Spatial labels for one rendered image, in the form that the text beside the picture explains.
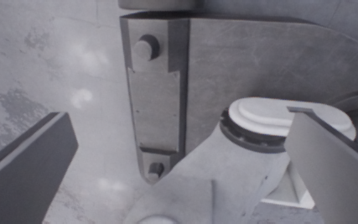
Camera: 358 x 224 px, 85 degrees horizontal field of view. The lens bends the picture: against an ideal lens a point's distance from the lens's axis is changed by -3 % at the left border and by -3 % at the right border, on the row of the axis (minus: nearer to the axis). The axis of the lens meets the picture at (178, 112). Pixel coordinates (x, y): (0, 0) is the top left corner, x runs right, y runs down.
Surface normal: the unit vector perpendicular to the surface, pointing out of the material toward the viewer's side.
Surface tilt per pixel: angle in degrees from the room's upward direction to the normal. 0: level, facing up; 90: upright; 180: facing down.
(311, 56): 0
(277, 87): 0
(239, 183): 90
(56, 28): 0
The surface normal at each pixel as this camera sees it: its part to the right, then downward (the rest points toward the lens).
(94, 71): -0.18, 0.51
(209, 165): 0.01, -0.85
